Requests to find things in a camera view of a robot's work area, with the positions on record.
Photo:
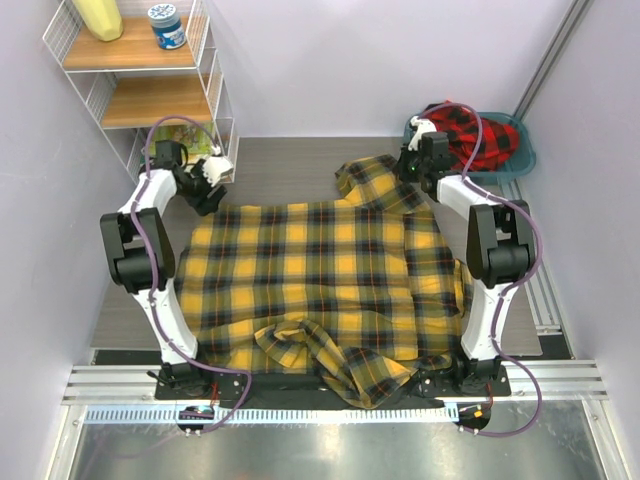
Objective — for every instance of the red plaid long sleeve shirt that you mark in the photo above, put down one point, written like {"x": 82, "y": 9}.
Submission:
{"x": 499, "y": 141}

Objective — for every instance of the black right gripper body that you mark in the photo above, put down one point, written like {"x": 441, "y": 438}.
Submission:
{"x": 411, "y": 166}

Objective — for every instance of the yellow plastic bottle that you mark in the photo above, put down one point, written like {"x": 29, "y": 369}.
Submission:
{"x": 101, "y": 17}

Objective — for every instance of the blue lidded jar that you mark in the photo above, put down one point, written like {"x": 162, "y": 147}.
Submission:
{"x": 166, "y": 25}

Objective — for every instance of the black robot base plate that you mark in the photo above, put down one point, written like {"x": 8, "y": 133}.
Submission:
{"x": 280, "y": 390}

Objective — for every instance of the green picture book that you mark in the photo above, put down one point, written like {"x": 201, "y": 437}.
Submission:
{"x": 194, "y": 139}

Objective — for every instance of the white wire shelf rack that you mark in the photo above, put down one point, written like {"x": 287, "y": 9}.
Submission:
{"x": 130, "y": 83}

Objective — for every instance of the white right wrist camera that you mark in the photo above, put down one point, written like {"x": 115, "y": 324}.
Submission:
{"x": 419, "y": 127}

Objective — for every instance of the white slotted cable duct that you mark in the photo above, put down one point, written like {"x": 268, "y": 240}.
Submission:
{"x": 202, "y": 415}

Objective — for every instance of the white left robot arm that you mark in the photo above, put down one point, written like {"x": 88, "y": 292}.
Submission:
{"x": 141, "y": 259}

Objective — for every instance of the teal plastic basket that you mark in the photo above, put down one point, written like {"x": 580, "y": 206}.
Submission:
{"x": 519, "y": 164}

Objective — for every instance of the aluminium frame rail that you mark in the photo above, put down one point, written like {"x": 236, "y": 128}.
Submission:
{"x": 572, "y": 19}

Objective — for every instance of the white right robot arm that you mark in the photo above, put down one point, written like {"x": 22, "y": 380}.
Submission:
{"x": 500, "y": 252}

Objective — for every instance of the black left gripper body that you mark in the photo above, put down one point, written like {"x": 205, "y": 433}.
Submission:
{"x": 198, "y": 190}

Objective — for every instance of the yellow plaid long sleeve shirt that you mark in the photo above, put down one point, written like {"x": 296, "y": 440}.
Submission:
{"x": 362, "y": 291}

